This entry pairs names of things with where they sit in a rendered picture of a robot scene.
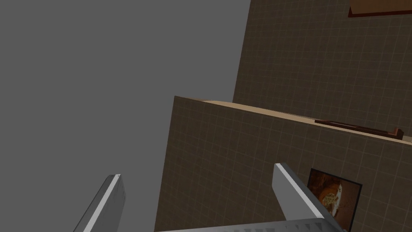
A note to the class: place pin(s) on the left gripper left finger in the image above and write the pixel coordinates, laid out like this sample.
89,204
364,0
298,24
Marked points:
103,206

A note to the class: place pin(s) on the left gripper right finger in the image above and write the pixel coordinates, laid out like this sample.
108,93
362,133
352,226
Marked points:
297,199

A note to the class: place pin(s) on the tan wooden panel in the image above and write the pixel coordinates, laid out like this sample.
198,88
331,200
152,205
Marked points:
379,7

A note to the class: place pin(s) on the brown framed wall picture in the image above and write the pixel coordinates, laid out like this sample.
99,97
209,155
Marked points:
334,198

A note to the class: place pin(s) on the dark red wooden frame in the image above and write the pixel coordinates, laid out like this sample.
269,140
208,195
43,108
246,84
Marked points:
363,129

